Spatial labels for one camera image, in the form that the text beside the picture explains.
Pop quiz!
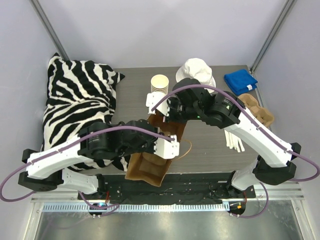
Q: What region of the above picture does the brown pulp cup carrier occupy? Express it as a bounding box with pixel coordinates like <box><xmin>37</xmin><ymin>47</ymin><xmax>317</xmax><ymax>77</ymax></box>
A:
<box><xmin>139</xmin><ymin>152</ymin><xmax>172</xmax><ymax>177</ymax></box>

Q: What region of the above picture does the brown paper bag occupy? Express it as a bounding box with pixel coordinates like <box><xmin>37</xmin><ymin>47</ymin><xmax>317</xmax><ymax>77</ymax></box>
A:
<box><xmin>124</xmin><ymin>114</ymin><xmax>187</xmax><ymax>187</ymax></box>

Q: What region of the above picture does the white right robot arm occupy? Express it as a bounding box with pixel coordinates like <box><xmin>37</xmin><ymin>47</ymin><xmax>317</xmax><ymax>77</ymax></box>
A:
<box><xmin>166</xmin><ymin>78</ymin><xmax>301</xmax><ymax>198</ymax></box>

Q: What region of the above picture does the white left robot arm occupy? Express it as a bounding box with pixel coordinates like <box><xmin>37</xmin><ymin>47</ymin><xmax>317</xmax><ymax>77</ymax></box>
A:
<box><xmin>18</xmin><ymin>120</ymin><xmax>165</xmax><ymax>200</ymax></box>

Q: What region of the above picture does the stack of paper cups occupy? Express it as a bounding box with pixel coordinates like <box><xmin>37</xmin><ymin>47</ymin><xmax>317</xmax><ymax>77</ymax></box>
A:
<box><xmin>150</xmin><ymin>74</ymin><xmax>169</xmax><ymax>95</ymax></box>

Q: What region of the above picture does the white bucket hat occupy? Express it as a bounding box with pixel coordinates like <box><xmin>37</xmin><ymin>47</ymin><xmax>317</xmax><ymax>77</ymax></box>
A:
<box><xmin>175</xmin><ymin>58</ymin><xmax>216</xmax><ymax>87</ymax></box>

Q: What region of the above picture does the blue folded cloth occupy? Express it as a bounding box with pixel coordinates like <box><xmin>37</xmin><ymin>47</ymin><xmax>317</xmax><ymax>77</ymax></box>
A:
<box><xmin>224</xmin><ymin>69</ymin><xmax>258</xmax><ymax>96</ymax></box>

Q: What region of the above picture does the zebra striped pillow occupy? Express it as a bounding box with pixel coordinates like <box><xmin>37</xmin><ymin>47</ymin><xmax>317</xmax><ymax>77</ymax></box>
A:
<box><xmin>39</xmin><ymin>52</ymin><xmax>134</xmax><ymax>173</ymax></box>

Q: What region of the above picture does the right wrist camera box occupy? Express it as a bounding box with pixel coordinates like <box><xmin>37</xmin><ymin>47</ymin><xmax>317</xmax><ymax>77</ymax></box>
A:
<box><xmin>145</xmin><ymin>92</ymin><xmax>170</xmax><ymax>117</ymax></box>

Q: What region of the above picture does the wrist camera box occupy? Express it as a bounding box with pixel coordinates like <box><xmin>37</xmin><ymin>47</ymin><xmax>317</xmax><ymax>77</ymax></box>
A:
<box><xmin>154</xmin><ymin>135</ymin><xmax>180</xmax><ymax>160</ymax></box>
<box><xmin>145</xmin><ymin>92</ymin><xmax>170</xmax><ymax>117</ymax></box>

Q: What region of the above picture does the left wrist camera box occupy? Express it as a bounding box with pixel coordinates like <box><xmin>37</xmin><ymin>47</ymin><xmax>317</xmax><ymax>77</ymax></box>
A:
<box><xmin>154</xmin><ymin>135</ymin><xmax>180</xmax><ymax>160</ymax></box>

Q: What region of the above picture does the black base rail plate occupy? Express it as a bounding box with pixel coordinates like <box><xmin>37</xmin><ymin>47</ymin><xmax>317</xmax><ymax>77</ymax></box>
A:
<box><xmin>84</xmin><ymin>172</ymin><xmax>256</xmax><ymax>205</ymax></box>

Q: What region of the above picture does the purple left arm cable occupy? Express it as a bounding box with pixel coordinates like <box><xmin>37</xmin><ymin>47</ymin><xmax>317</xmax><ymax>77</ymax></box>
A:
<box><xmin>0</xmin><ymin>126</ymin><xmax>177</xmax><ymax>217</ymax></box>

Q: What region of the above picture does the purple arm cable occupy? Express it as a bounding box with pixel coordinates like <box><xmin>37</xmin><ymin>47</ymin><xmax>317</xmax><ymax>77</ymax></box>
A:
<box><xmin>149</xmin><ymin>84</ymin><xmax>320</xmax><ymax>218</ymax></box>
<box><xmin>0</xmin><ymin>126</ymin><xmax>177</xmax><ymax>217</ymax></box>

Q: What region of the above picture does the slotted cable duct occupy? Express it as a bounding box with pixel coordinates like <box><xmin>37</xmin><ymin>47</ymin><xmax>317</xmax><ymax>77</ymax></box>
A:
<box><xmin>42</xmin><ymin>202</ymin><xmax>230</xmax><ymax>213</ymax></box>

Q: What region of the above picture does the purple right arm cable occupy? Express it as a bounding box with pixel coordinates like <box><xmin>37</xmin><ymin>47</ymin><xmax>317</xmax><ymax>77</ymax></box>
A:
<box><xmin>149</xmin><ymin>84</ymin><xmax>320</xmax><ymax>218</ymax></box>

